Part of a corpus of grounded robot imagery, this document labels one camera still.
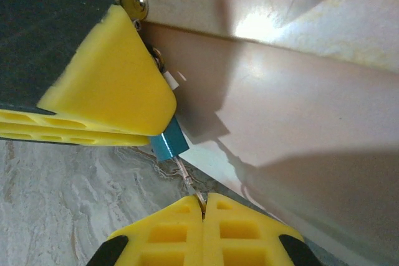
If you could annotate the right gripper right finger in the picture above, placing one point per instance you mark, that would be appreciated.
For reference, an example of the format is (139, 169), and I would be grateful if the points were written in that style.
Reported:
(237, 235)

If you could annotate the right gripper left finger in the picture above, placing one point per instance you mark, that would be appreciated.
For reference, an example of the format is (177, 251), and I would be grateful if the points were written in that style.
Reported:
(174, 238)

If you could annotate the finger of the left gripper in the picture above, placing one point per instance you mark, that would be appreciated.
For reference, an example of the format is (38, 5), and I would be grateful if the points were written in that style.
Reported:
(78, 132)
(103, 69)

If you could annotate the small blue padlock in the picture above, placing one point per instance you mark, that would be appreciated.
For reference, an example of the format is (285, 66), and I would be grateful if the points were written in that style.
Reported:
(171, 144)

